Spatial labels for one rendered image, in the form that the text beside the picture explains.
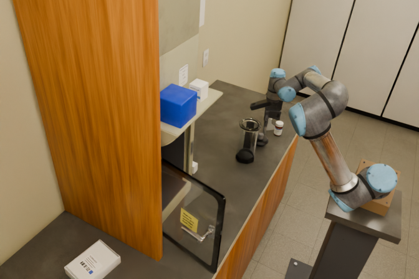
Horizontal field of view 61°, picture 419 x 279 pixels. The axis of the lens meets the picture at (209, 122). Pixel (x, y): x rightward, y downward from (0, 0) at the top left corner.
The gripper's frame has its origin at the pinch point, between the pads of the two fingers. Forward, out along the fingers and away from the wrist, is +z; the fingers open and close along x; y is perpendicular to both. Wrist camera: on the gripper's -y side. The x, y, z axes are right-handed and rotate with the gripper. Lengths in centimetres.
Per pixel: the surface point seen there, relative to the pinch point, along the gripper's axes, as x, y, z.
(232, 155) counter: -15.5, -14.6, 10.0
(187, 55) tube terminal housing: -51, -34, -61
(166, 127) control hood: -75, -35, -47
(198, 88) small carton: -57, -28, -52
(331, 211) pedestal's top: -45, 34, 10
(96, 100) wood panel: -78, -56, -56
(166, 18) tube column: -63, -38, -78
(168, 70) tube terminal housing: -63, -38, -61
